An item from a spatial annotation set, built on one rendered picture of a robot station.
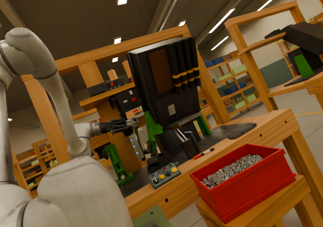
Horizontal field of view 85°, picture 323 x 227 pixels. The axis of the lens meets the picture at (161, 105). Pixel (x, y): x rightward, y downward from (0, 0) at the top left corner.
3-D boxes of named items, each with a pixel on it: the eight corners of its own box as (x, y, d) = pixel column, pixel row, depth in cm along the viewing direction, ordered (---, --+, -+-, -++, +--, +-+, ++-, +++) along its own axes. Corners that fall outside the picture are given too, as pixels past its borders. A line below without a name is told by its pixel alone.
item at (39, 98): (231, 119, 173) (189, 31, 177) (75, 205, 124) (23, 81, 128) (225, 120, 181) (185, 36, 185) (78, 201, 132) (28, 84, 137)
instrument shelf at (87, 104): (184, 67, 154) (182, 63, 155) (80, 107, 125) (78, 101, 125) (174, 77, 178) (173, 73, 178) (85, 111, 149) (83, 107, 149)
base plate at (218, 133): (254, 124, 122) (253, 121, 122) (99, 217, 86) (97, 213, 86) (218, 127, 162) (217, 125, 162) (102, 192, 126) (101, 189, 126)
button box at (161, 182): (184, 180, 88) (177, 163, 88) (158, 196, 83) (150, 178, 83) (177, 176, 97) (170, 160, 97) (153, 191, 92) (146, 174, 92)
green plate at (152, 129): (165, 141, 111) (159, 108, 114) (152, 143, 109) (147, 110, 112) (160, 140, 122) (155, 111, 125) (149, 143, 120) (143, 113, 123)
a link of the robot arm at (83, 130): (92, 128, 120) (93, 145, 112) (67, 132, 116) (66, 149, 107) (89, 118, 112) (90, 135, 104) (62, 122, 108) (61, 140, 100)
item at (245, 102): (273, 98, 671) (246, 45, 682) (226, 124, 586) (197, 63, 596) (261, 101, 723) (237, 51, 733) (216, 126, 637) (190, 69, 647)
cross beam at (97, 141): (205, 97, 179) (202, 89, 180) (74, 157, 137) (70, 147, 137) (203, 98, 184) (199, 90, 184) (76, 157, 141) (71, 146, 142)
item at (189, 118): (203, 116, 102) (200, 111, 103) (180, 128, 97) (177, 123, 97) (178, 122, 139) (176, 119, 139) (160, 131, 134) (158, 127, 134)
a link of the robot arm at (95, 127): (90, 119, 114) (99, 118, 116) (92, 130, 119) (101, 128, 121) (90, 129, 107) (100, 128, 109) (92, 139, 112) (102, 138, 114)
